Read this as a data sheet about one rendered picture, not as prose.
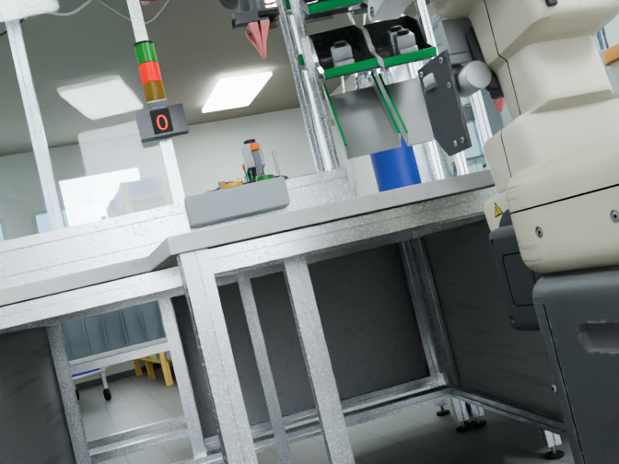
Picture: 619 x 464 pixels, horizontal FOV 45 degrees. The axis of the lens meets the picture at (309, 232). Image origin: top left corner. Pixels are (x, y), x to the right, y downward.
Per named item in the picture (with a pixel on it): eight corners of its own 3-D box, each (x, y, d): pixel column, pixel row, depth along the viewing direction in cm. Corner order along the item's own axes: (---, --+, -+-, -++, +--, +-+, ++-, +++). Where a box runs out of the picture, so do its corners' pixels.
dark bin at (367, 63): (379, 67, 175) (373, 36, 173) (325, 80, 175) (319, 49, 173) (359, 52, 201) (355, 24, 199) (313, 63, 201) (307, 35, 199)
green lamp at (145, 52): (157, 59, 185) (153, 40, 186) (137, 63, 184) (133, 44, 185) (157, 65, 190) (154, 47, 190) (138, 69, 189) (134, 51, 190)
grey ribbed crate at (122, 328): (176, 334, 350) (165, 286, 351) (40, 368, 339) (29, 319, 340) (177, 330, 392) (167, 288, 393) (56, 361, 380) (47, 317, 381)
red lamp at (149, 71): (161, 78, 185) (157, 60, 185) (142, 82, 184) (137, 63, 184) (162, 84, 190) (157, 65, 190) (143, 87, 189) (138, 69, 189)
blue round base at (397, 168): (435, 210, 260) (416, 136, 261) (393, 220, 257) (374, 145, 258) (421, 215, 275) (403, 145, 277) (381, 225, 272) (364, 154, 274)
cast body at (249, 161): (265, 164, 174) (259, 135, 175) (247, 168, 174) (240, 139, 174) (262, 170, 183) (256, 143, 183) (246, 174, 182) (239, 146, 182)
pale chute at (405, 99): (461, 133, 175) (460, 118, 172) (407, 146, 175) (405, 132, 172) (427, 75, 196) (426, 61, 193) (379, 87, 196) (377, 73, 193)
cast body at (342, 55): (356, 71, 176) (350, 41, 173) (338, 75, 176) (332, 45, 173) (351, 65, 183) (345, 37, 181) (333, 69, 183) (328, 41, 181)
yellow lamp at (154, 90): (166, 98, 185) (162, 78, 185) (146, 101, 184) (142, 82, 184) (167, 103, 190) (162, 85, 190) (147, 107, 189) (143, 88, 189)
